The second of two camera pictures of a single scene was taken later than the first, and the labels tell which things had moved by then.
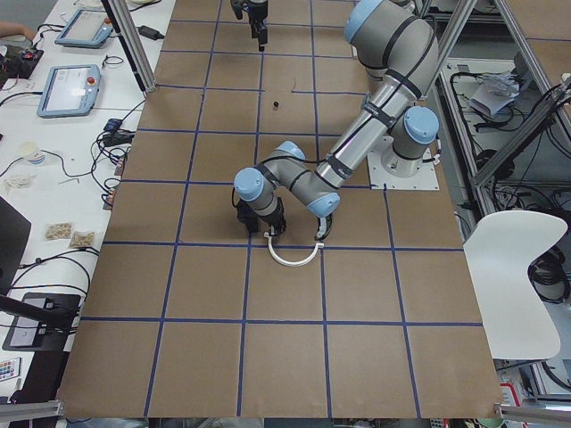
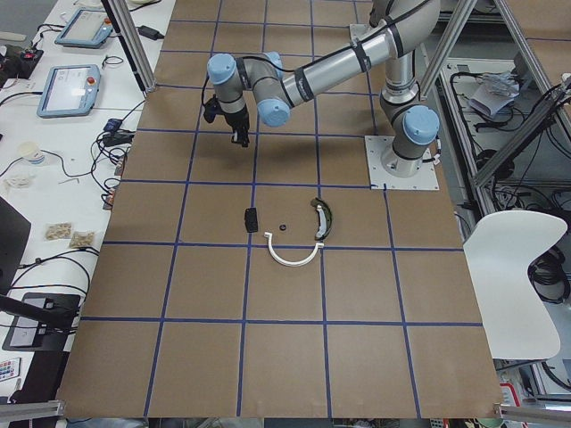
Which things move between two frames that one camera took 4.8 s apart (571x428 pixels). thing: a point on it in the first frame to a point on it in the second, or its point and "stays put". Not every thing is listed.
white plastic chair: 520,314 stays put
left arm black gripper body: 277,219 to 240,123
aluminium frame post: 134,43 stays put
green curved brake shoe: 326,224 stays put
